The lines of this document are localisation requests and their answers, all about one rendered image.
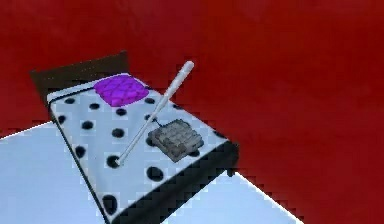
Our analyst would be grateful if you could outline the white baseball bat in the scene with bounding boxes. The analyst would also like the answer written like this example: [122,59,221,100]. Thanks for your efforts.
[116,60,195,167]

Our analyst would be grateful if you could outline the purple quilted pillow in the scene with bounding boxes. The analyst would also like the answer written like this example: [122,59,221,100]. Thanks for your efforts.
[93,74,150,108]

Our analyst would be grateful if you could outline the grey keyboard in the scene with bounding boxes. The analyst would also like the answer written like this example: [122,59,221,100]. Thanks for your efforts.
[147,118,205,164]

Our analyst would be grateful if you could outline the white black-dotted bed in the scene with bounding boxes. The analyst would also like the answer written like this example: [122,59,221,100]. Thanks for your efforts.
[29,50,240,224]

